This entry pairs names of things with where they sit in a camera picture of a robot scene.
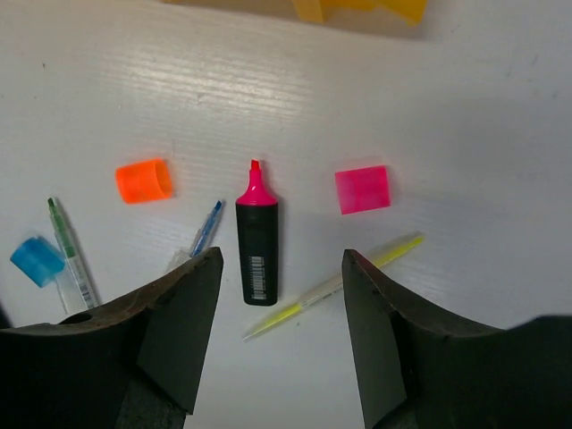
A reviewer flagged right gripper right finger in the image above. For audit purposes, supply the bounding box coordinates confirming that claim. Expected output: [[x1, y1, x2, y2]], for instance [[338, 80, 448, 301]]
[[342, 249, 571, 428]]

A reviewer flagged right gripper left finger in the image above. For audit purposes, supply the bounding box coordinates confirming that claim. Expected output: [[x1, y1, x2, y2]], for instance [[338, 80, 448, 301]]
[[1, 248, 223, 428]]

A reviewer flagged orange highlighter cap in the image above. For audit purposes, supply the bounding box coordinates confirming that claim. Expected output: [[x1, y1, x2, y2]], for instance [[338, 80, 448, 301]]
[[115, 158, 174, 205]]

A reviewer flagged pink highlighter cap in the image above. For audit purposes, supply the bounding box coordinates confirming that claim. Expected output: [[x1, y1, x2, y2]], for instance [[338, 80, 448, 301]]
[[334, 165, 391, 215]]

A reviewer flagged black highlighter pink tip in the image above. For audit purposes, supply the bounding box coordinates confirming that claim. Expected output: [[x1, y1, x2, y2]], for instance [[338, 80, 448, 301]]
[[235, 159, 279, 307]]

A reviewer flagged green clear pen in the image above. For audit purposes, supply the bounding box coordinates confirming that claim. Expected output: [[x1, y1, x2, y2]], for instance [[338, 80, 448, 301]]
[[47, 198, 100, 315]]

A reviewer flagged yellow clear pen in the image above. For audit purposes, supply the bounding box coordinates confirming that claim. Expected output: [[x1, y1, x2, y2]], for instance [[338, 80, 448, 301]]
[[242, 232, 425, 341]]

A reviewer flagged blue clear pen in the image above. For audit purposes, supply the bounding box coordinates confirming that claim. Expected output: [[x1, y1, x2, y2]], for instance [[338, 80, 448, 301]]
[[165, 200, 224, 273]]

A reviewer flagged blue highlighter cap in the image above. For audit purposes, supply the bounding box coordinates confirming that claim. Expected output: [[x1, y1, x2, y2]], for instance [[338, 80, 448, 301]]
[[10, 237, 64, 288]]

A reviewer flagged orange four-compartment organizer tray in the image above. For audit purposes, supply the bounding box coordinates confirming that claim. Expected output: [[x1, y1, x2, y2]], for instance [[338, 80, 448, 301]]
[[164, 0, 427, 25]]

